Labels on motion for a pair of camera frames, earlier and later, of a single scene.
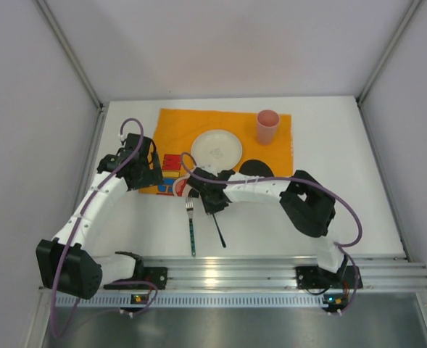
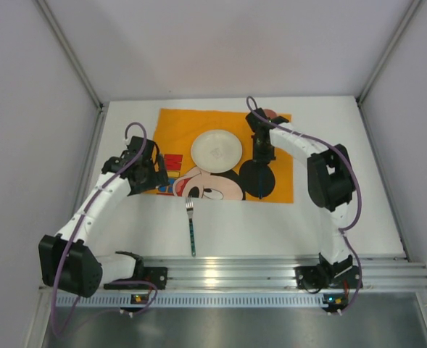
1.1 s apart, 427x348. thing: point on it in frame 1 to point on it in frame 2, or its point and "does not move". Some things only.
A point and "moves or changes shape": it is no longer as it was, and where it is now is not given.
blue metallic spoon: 219,230 moves or changes shape
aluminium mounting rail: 380,272 does not move
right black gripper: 211,204 to 262,156
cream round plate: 216,151 does not move
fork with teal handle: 190,209 does not move
